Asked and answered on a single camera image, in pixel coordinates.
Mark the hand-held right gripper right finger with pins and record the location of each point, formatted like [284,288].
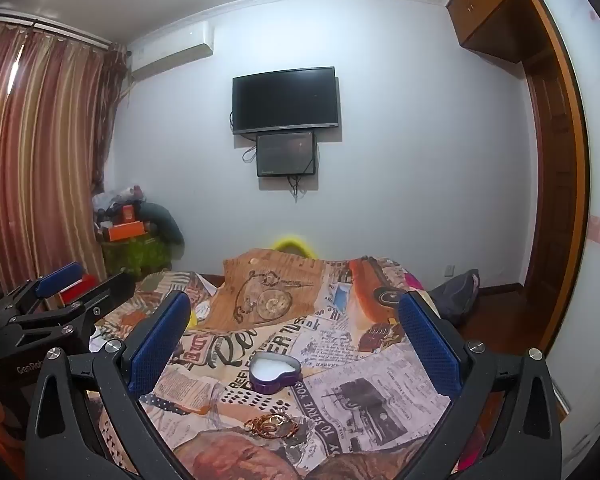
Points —
[427,340]

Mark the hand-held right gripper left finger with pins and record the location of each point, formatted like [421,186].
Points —
[157,345]

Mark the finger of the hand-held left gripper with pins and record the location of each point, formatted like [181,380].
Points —
[60,276]
[111,292]

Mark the purple heart-shaped tin box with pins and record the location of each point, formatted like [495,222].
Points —
[275,370]

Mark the red box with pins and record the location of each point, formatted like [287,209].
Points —
[77,290]

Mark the yellow cloth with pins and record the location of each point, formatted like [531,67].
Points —
[194,318]

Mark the dark backpack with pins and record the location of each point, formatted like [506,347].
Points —
[455,295]

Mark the pink cloth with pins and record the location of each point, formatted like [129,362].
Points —
[414,280]

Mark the long orange box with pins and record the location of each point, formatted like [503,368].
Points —
[126,231]

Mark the striped beige bedding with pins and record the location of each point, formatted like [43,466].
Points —
[180,282]

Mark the small orange box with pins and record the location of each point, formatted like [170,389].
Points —
[129,213]

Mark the white plastic bags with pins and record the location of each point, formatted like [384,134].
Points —
[105,202]

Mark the dark green plush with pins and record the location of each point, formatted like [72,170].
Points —
[165,225]

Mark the printed newspaper pattern blanket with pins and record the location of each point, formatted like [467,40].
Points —
[330,360]

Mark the striped red gold curtain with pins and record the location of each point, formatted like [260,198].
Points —
[40,160]

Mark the pink slipper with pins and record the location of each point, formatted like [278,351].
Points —
[472,452]

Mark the yellow plastic rim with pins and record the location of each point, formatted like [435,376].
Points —
[292,242]

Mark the white air conditioner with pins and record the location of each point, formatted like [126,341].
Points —
[172,52]

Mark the wooden overhead cabinet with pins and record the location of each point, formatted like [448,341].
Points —
[495,10]

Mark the small black wall monitor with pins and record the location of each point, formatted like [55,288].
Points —
[286,155]

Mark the white curtain rail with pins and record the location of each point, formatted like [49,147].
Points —
[55,30]

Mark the black wall television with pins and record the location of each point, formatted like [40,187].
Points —
[285,100]

